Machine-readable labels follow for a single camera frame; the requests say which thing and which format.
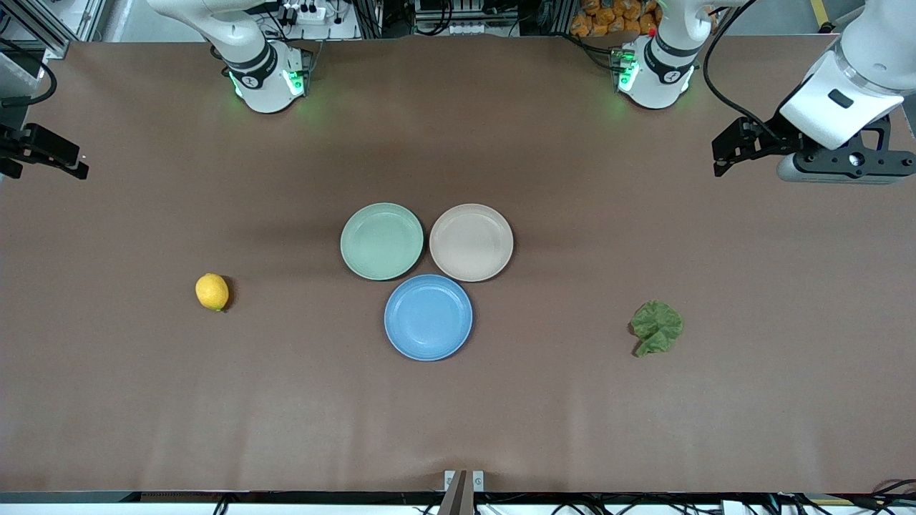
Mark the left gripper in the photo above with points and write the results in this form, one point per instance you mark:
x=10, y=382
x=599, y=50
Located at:
x=778, y=136

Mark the yellow lemon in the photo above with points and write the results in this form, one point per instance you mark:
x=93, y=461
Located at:
x=212, y=292

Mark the green lettuce leaf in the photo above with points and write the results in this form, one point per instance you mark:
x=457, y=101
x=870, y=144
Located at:
x=657, y=327

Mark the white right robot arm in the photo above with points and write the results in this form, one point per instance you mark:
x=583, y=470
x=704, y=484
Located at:
x=261, y=68

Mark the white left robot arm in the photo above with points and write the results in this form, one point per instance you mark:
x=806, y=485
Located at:
x=662, y=68

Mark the bag of orange items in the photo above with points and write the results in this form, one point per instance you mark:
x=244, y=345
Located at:
x=612, y=18

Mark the white power strip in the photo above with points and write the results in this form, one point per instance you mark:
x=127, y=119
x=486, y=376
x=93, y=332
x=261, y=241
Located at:
x=306, y=12

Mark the beige plate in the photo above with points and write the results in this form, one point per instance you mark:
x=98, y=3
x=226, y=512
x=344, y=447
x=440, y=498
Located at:
x=471, y=242

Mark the green plate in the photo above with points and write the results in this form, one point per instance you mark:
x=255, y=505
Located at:
x=381, y=241

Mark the blue plate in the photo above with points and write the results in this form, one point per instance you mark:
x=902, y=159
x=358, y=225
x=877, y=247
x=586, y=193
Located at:
x=428, y=317

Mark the aluminium frame profile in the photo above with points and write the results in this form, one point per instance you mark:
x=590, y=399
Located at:
x=36, y=25

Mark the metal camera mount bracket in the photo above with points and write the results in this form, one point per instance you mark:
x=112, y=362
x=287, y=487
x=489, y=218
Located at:
x=464, y=490

